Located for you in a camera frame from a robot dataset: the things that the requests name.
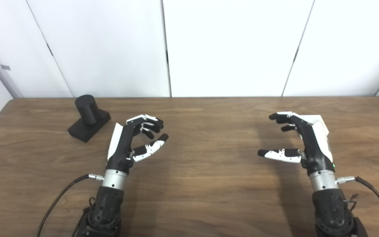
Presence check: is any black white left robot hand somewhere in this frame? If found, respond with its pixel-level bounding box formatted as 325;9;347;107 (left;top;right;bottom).
106;114;169;175

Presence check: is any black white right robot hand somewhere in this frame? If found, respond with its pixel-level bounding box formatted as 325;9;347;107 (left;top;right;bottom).
258;112;337;175

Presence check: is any black peg with square base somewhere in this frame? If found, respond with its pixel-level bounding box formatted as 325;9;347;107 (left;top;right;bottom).
67;94;111;143

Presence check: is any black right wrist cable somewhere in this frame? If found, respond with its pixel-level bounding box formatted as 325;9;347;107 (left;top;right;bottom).
336;176;379;232

